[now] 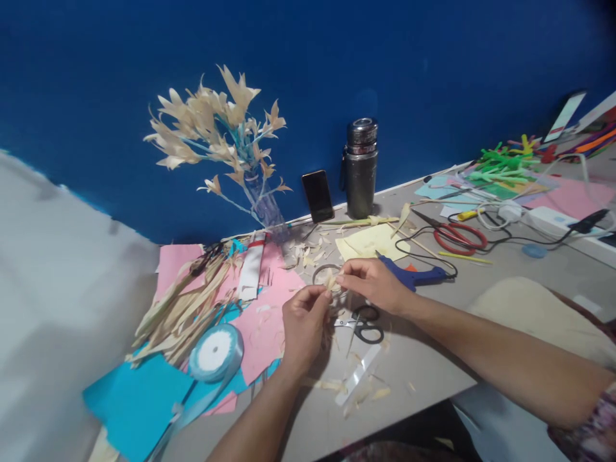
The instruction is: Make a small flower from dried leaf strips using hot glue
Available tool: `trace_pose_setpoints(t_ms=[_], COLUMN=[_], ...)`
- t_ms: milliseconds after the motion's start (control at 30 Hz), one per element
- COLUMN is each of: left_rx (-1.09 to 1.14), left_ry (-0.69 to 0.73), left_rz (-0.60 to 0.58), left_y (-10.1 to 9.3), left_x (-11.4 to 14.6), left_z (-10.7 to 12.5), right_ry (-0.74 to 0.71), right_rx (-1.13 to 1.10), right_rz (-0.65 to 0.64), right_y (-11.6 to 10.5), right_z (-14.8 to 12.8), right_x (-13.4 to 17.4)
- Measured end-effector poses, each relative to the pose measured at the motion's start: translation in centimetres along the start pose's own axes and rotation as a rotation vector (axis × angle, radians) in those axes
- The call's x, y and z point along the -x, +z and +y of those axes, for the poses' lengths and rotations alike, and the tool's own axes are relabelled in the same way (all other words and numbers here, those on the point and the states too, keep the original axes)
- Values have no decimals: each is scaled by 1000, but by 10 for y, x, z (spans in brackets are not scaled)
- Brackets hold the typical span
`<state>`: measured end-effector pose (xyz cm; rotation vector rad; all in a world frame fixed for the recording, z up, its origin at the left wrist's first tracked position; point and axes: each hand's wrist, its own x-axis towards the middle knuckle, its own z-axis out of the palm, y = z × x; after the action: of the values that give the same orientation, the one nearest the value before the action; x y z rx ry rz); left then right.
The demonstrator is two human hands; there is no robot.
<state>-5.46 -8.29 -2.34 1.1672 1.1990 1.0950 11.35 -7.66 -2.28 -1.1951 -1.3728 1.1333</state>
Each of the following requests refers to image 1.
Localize small dried leaf flower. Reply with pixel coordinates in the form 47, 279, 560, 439
323, 268, 348, 302

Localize pile of green pipe cleaners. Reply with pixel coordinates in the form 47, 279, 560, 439
467, 134, 542, 189

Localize white power strip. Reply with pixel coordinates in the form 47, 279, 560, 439
522, 205, 616, 270

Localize white plug adapter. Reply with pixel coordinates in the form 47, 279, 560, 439
495, 200, 524, 223

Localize light blue ribbon spool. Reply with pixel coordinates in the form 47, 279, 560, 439
149, 323, 245, 462

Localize cyan paper sheet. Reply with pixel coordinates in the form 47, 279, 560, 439
82, 358, 196, 462

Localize clear tape roll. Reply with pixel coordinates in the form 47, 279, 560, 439
311, 263, 343, 289

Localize black smartphone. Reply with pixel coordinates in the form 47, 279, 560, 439
302, 169, 336, 224

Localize person's left thumb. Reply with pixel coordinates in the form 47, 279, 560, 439
304, 284, 334, 303

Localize wooden skewer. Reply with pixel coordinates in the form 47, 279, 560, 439
387, 221, 451, 266

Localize person's right thumb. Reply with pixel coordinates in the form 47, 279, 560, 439
336, 273, 372, 289

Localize person's right hand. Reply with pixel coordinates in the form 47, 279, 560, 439
336, 257, 418, 317

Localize person's right index finger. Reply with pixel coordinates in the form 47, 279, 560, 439
342, 258, 384, 276

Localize large pink paper sheet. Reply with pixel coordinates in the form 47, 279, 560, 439
522, 174, 616, 223

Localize person's right fingers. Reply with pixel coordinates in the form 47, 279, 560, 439
342, 286, 381, 305

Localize white roll with red band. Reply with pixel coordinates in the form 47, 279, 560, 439
236, 232, 268, 303

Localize thin yellow stick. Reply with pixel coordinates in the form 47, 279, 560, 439
436, 251, 494, 266

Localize black plug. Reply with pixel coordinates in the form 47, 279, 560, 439
567, 209, 611, 235

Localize steel thermos flask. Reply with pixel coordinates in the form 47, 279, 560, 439
339, 117, 379, 220

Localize clear plastic bottle vase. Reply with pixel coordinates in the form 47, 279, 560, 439
244, 169, 291, 241

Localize black handled scissors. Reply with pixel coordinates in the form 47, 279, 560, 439
334, 304, 386, 345

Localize black glue gun cable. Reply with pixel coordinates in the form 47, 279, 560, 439
395, 209, 578, 280

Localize pale yellow paper sheet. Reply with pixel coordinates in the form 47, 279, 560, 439
334, 223, 413, 263

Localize blue glue gun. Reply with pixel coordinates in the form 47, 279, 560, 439
375, 250, 449, 293

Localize red handled scissors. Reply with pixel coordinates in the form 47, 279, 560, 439
411, 209, 488, 257

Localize cream dried leaf flower bouquet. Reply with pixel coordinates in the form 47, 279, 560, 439
142, 64, 293, 196

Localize person's left hand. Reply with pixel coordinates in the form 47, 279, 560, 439
280, 284, 334, 377

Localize person's body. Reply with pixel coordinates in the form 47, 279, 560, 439
547, 288, 616, 462

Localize stack of coloured paper sheets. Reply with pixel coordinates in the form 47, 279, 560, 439
413, 163, 561, 205

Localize pile of dried leaf strips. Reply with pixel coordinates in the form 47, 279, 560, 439
126, 240, 251, 369

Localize white paper strip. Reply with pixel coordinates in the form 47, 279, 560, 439
334, 344, 382, 407

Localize person's left fingers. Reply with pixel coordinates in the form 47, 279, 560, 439
318, 300, 335, 359

